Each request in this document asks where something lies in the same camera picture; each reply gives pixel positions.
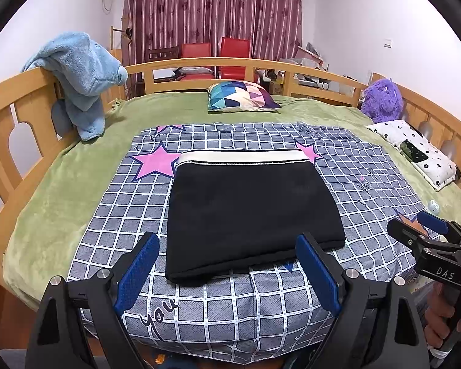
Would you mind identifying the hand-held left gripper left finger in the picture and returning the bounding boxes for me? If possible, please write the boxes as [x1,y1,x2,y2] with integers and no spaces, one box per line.
[25,232,161,369]

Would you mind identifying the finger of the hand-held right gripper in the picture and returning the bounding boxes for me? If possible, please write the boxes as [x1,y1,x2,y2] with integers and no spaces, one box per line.
[387,218,433,252]
[417,210,452,236]

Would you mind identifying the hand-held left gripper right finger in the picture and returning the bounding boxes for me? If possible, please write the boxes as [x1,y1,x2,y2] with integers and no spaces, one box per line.
[295,232,431,369]

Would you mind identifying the black pants with white stripe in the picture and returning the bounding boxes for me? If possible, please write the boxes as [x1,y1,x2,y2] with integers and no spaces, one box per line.
[164,148,347,286]

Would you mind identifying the person's right hand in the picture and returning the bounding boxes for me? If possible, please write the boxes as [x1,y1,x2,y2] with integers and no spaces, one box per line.
[424,291,461,351]

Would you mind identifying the grey checked blanket pink stars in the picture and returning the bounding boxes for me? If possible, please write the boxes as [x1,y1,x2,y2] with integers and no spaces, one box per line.
[66,122,443,367]

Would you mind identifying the white black-dotted pillow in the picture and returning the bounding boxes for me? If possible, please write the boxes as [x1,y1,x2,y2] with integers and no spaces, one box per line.
[364,119,461,192]

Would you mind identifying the dark green black cloth item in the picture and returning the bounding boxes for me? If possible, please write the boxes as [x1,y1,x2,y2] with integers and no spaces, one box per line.
[398,140,428,164]

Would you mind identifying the green fleece blanket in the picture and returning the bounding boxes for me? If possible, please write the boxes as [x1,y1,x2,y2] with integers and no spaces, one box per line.
[2,93,461,311]

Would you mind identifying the purple plush toy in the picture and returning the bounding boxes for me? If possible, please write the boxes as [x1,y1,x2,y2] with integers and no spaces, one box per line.
[360,78,404,125]

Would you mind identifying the colourful geometric pillow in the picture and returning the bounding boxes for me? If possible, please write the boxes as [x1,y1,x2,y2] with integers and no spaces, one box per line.
[207,80,282,113]

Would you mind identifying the pile of cardboard boxes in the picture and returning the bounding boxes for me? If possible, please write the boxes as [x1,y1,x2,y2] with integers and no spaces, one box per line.
[291,42,332,71]

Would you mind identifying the black and white object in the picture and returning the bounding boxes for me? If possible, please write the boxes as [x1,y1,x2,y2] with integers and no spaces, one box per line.
[260,68,290,86]

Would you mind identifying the light blue plush towel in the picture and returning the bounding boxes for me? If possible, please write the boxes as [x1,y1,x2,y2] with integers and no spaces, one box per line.
[21,32,128,142]

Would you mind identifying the white folded cloth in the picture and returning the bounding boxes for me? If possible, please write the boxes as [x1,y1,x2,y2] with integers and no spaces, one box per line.
[173,66,214,81]

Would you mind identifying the dark wooden chair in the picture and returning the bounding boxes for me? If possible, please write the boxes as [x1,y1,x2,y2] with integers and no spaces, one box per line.
[148,46,181,84]

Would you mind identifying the red chair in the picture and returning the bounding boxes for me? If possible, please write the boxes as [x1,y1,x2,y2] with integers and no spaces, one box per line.
[219,37,251,81]
[181,42,213,70]

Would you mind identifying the wooden coat rack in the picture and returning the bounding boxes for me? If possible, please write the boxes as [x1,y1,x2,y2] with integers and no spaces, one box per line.
[109,26,133,63]

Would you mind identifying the maroon patterned curtain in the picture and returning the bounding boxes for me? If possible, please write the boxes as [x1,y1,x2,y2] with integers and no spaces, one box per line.
[122,0,304,97]

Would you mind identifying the wooden bed frame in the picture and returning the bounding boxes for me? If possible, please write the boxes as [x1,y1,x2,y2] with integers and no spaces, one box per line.
[0,56,461,356]

